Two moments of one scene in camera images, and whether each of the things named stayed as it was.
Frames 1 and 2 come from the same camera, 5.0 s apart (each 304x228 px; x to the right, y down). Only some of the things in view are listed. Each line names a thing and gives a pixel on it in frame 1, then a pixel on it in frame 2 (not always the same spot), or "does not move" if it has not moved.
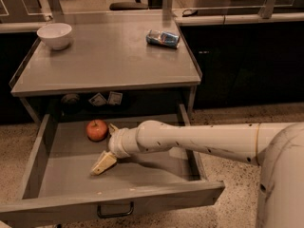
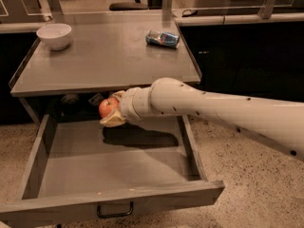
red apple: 97,130 → 107,105
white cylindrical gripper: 116,145 → 126,105
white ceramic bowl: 55,34 does not move
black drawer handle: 107,216 does not move
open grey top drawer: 58,180 does not move
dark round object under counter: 70,99 does not move
